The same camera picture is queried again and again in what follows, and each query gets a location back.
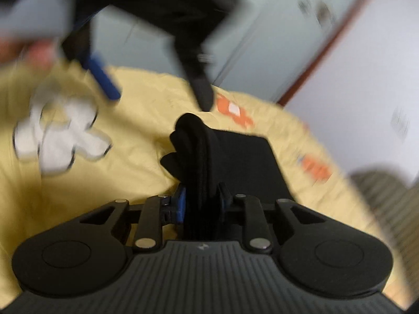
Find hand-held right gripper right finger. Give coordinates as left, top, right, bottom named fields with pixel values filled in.
left=218, top=182, right=325, bottom=253

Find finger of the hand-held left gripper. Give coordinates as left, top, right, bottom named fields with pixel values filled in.
left=83, top=51, right=123, bottom=102
left=173, top=36, right=216, bottom=112

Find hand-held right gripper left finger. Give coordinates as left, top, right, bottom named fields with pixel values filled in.
left=80, top=185, right=187, bottom=253

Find black pants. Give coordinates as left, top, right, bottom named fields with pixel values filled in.
left=160, top=113, right=293, bottom=240

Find person's left hand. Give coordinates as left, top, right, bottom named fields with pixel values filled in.
left=0, top=35, right=57, bottom=71

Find yellow flower-print blanket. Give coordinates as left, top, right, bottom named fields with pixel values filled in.
left=0, top=61, right=407, bottom=301

